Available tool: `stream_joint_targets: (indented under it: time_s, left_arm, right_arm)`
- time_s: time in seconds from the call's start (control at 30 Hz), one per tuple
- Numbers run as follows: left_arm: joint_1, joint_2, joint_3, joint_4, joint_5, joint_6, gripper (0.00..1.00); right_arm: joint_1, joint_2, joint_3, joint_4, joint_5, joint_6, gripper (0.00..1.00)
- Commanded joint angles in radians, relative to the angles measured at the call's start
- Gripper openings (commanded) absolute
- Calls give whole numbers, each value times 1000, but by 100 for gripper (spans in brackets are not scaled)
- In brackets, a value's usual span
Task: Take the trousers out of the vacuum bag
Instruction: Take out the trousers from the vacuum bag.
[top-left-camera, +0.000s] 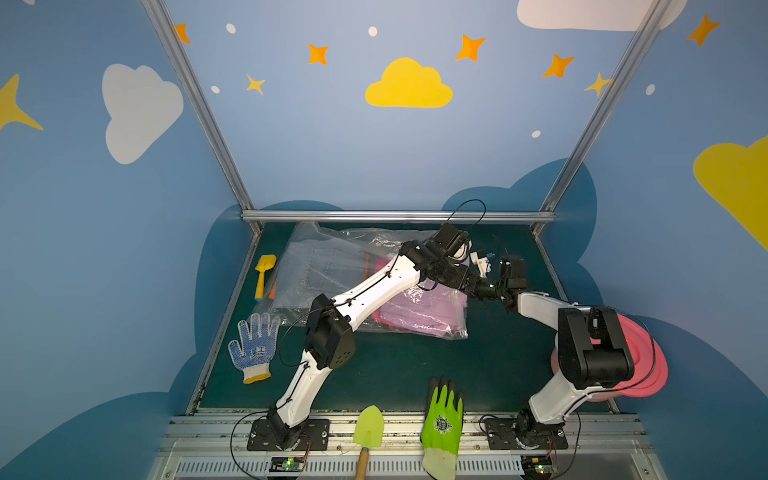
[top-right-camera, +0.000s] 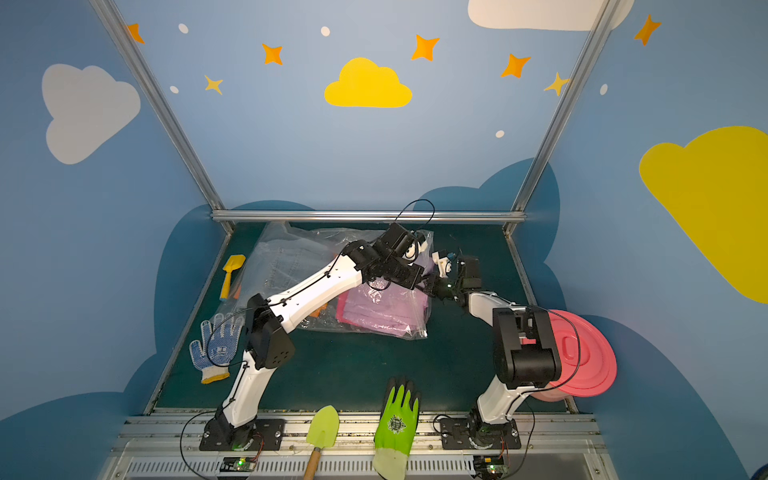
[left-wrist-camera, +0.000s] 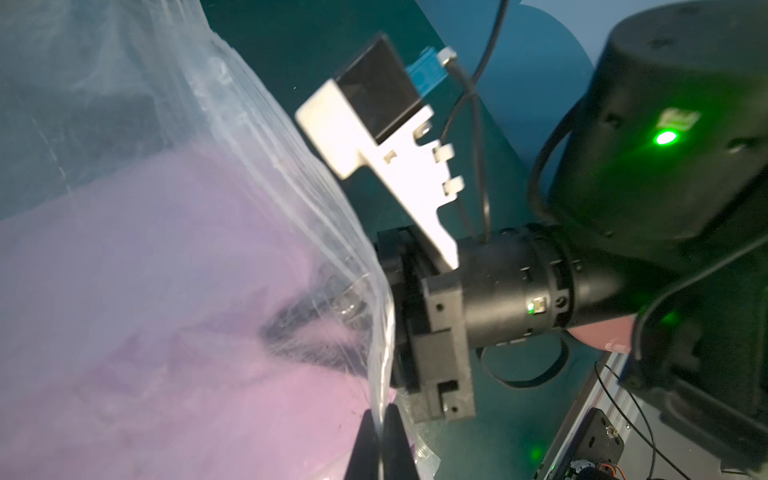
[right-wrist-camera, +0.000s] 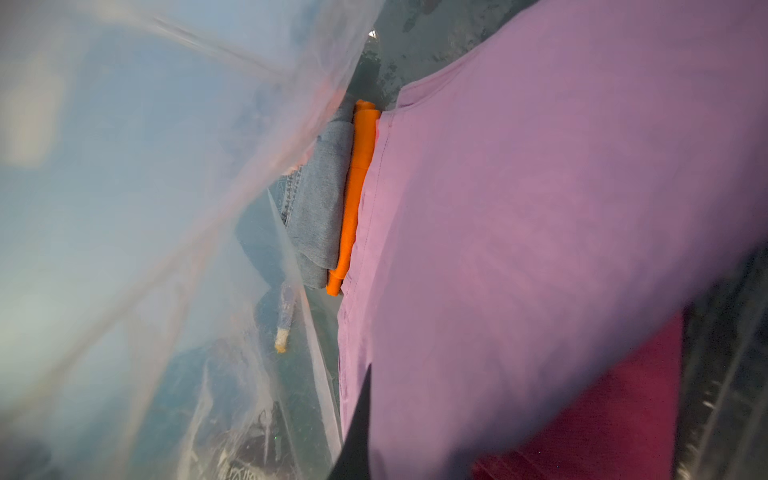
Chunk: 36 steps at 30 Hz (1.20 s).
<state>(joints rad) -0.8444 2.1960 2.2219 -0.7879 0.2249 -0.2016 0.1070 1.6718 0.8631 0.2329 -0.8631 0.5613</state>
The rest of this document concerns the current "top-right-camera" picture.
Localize aluminium frame rail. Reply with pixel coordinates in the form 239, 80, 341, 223
212, 210, 526, 224

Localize right controller board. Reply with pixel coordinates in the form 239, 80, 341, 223
471, 456, 509, 480

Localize green black work glove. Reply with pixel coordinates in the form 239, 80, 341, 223
373, 378, 420, 480

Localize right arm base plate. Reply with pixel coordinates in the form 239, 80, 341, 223
433, 416, 522, 450

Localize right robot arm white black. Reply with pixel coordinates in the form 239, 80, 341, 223
423, 253, 562, 441

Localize left controller board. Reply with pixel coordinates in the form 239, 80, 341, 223
219, 457, 258, 473

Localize pink trousers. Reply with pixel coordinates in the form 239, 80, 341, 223
336, 292, 361, 327

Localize blue dotted white glove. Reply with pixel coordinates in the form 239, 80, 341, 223
189, 313, 245, 385

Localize purple trousers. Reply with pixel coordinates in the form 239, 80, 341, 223
347, 279, 430, 339

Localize yellow toy shovel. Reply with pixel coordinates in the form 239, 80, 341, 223
219, 254, 246, 301

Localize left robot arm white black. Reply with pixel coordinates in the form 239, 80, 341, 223
199, 233, 423, 451

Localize clear plastic vacuum bag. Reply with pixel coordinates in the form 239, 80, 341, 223
211, 222, 430, 340

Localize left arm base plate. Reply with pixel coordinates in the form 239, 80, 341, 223
199, 417, 285, 452

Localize controller board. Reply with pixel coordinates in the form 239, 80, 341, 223
219, 457, 258, 473
471, 456, 509, 480

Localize pink bucket with lid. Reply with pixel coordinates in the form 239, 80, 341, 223
532, 310, 618, 402

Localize green garden trowel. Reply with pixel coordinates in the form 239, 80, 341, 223
303, 405, 340, 480

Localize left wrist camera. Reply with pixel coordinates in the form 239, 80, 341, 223
374, 222, 428, 262

